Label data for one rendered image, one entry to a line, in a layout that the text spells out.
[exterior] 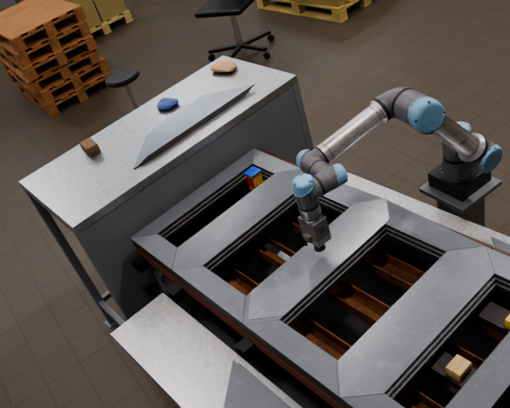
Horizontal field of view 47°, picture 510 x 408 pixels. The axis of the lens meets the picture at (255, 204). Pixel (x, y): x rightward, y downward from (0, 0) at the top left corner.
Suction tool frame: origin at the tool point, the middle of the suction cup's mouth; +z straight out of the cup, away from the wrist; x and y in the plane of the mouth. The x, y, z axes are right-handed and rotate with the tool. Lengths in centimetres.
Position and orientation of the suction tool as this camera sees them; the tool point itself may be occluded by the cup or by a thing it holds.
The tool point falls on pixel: (320, 247)
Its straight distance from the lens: 216.8
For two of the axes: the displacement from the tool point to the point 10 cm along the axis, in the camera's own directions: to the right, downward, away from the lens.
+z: 2.5, 7.6, 6.0
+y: 6.1, 3.6, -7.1
